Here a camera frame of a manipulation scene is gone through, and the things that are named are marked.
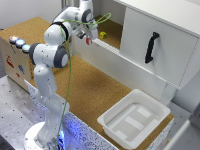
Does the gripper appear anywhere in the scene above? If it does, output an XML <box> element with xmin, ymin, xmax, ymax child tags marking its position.
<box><xmin>78</xmin><ymin>23</ymin><xmax>100</xmax><ymax>41</ymax></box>

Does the white sliding door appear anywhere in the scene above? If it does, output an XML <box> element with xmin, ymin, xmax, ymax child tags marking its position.
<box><xmin>119</xmin><ymin>6</ymin><xmax>200</xmax><ymax>90</ymax></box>

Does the white cabinet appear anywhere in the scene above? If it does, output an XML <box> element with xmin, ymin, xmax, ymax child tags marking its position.
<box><xmin>71</xmin><ymin>0</ymin><xmax>200</xmax><ymax>108</ymax></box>

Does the red button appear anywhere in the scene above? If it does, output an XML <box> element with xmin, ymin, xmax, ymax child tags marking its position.
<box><xmin>9</xmin><ymin>35</ymin><xmax>19</xmax><ymax>45</ymax></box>

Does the black door handle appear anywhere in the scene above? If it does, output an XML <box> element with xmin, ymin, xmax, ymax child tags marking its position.
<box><xmin>144</xmin><ymin>31</ymin><xmax>161</xmax><ymax>65</ymax></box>

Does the yellow block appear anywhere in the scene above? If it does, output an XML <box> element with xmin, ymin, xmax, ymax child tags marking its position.
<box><xmin>99</xmin><ymin>31</ymin><xmax>108</xmax><ymax>40</ymax></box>

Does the pink block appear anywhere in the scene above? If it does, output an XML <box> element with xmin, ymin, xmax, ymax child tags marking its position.
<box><xmin>85</xmin><ymin>37</ymin><xmax>92</xmax><ymax>46</ymax></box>

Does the white plastic box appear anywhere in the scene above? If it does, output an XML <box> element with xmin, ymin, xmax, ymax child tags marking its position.
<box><xmin>96</xmin><ymin>88</ymin><xmax>172</xmax><ymax>150</ymax></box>

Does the green cable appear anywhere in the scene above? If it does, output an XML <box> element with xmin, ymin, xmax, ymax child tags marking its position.
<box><xmin>53</xmin><ymin>12</ymin><xmax>113</xmax><ymax>150</ymax></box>

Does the blue button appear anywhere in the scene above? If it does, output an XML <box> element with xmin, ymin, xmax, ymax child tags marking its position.
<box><xmin>15</xmin><ymin>38</ymin><xmax>26</xmax><ymax>48</ymax></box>

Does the green button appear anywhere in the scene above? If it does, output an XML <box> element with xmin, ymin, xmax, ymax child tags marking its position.
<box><xmin>21</xmin><ymin>43</ymin><xmax>32</xmax><ymax>54</ymax></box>

